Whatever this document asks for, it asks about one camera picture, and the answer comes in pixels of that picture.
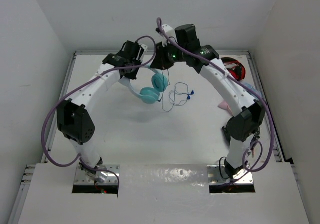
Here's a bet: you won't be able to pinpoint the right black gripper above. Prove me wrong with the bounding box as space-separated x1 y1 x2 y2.
151 39 188 70

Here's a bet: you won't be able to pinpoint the teal cat-ear headphones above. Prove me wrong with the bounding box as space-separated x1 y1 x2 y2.
119 65 169 104

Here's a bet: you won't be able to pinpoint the blue headphone cable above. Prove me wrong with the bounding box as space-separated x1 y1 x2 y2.
159 59 195 112

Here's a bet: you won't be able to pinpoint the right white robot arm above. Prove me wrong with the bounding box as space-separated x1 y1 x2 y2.
152 24 266 179

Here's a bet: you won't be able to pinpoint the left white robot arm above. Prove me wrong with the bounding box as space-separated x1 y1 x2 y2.
57 41 148 169

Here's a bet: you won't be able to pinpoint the red headphones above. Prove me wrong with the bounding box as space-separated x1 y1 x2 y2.
221 57 246 81

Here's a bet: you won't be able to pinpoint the light blue headphones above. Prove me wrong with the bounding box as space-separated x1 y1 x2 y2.
243 82 262 97

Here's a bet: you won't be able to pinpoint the black headphones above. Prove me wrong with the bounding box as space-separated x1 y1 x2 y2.
222 126 231 144

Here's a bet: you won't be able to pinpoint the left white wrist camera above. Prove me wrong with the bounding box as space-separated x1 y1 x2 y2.
136 43 148 61

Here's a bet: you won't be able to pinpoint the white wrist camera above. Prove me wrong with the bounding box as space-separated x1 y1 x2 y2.
156 24 176 47
136 43 148 61

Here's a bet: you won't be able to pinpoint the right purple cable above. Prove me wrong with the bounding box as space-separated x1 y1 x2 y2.
156 17 275 185

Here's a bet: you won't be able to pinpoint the purple cable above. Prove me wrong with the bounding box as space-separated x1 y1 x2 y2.
156 17 275 185
41 35 157 185

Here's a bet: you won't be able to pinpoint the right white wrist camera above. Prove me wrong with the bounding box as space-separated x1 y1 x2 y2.
156 24 176 47

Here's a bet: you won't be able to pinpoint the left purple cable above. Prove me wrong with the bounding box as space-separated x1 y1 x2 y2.
41 35 157 185

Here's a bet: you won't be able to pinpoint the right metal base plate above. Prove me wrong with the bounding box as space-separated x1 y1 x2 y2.
206 164 254 185

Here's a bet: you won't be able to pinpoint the metal base plate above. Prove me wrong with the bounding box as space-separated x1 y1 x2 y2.
74 164 120 185
206 164 254 185

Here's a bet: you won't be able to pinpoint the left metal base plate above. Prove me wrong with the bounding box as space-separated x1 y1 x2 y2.
74 164 120 185

